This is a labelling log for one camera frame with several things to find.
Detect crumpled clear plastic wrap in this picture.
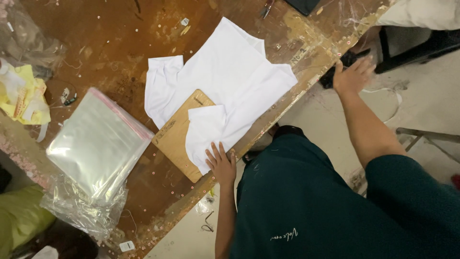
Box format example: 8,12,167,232
40,176,129,241

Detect black object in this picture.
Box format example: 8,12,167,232
319,48,371,90

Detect dark green shirt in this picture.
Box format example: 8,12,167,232
229,125,460,259

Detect scissors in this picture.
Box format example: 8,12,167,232
260,0,276,19

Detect white paper strip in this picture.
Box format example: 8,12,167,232
35,123,50,143

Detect black tablet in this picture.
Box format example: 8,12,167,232
283,0,321,17

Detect person's left hand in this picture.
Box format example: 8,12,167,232
205,142,237,187

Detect black bench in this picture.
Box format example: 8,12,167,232
374,26,460,75

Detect small tag with string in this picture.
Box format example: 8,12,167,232
60,87,78,107

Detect white cloth heap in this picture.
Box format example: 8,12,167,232
375,0,460,31

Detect light green bag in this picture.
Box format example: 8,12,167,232
0,184,57,259

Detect person's right hand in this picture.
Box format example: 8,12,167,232
332,56,377,95

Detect crumpled yellow paper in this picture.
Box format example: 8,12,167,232
0,64,52,126

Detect white t-shirt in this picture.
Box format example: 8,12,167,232
144,17,298,176

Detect white strap loop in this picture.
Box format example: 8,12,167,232
360,87,403,124

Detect wooden folding board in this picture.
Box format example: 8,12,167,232
151,89,235,183

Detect black shoe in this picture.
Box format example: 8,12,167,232
268,123,307,139
241,150,264,165

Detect clear plastic sheet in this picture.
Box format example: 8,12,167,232
337,0,382,30

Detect small clear plastic scrap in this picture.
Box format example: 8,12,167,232
195,194,216,215

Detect clear bag of scraps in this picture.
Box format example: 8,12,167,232
0,0,66,79

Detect stack of clear plastic bags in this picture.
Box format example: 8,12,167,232
46,87,155,202

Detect bent wire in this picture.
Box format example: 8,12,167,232
201,211,215,233

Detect metal stool frame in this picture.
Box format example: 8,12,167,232
395,127,460,165

